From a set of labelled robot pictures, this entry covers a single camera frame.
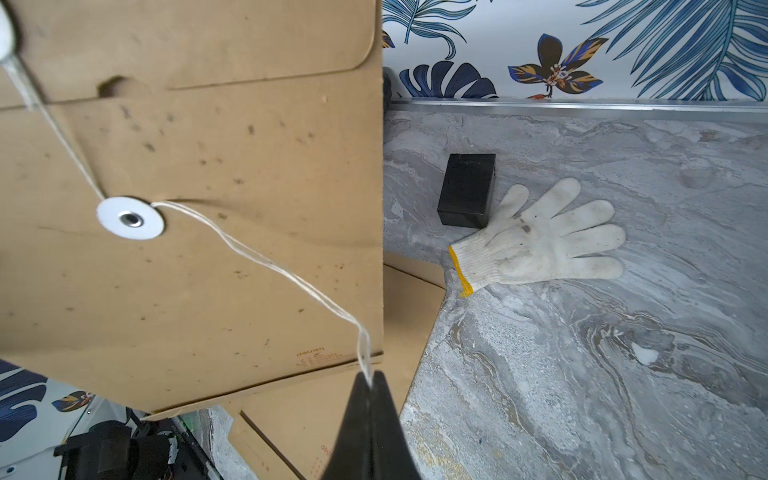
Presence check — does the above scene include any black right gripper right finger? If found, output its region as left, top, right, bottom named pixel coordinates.
left=370, top=371, right=420, bottom=480

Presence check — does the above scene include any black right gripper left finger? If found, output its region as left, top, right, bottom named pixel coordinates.
left=321, top=373, right=371, bottom=480

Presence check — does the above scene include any brown kraft file bag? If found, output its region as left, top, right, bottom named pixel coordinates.
left=134, top=252, right=446, bottom=479
left=1, top=1, right=383, bottom=410

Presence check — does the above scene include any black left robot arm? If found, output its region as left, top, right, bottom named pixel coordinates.
left=1, top=420, right=209, bottom=479

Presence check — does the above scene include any white cotton work glove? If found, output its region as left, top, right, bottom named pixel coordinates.
left=449, top=178, right=626, bottom=297

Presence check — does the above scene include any small black box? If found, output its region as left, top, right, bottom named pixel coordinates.
left=437, top=153, right=496, bottom=229

